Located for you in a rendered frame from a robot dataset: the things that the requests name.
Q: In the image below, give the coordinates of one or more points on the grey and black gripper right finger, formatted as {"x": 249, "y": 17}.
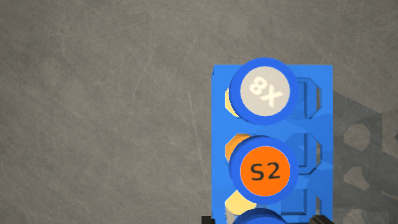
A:
{"x": 320, "y": 219}

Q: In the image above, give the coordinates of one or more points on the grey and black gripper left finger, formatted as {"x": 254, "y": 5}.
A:
{"x": 207, "y": 220}

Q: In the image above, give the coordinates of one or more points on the blue tube rack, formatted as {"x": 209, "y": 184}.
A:
{"x": 300, "y": 131}

